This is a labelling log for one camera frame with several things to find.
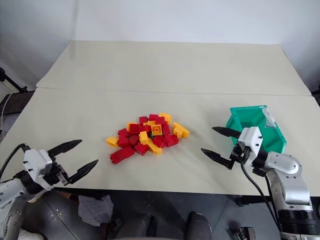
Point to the green plastic bin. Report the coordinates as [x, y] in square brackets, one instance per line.
[252, 120]

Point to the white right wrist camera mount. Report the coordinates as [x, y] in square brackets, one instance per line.
[251, 140]

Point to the dark floor mat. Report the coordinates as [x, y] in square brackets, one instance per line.
[17, 102]

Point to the grey crumpled cloth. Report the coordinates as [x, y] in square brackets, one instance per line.
[95, 210]

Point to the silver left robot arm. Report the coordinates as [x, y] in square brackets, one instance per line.
[7, 190]

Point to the dark rounded shape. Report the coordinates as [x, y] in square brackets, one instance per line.
[198, 226]

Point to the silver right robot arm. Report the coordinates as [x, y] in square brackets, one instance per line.
[287, 163]

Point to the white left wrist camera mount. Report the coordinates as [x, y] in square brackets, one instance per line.
[37, 162]

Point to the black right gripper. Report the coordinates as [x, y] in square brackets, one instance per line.
[240, 153]

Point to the black tripod stand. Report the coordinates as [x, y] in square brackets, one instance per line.
[12, 81]

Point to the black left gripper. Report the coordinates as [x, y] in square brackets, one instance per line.
[56, 175]

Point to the dark green plastic brick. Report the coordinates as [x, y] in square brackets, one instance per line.
[152, 136]

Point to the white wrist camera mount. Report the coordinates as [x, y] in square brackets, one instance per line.
[37, 162]
[251, 140]

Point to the clear bin label holder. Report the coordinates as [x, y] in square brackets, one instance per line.
[269, 119]

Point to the black table foot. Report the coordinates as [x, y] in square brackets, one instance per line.
[242, 200]

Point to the grey metal bracket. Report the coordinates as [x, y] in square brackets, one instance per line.
[243, 233]

